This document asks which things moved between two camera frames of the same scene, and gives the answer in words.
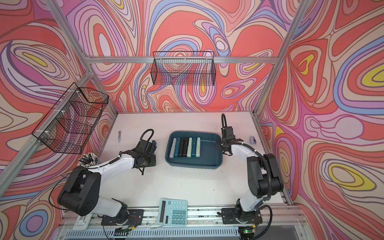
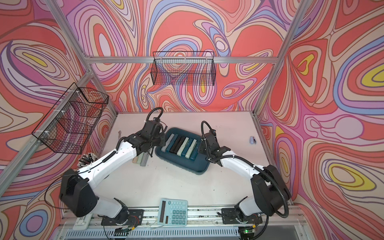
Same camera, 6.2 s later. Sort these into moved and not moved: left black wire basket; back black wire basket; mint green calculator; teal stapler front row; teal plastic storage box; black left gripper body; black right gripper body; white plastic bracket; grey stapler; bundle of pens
Moved: black left gripper body; teal stapler front row; black right gripper body; grey stapler; teal plastic storage box
Not moved: left black wire basket; back black wire basket; bundle of pens; white plastic bracket; mint green calculator
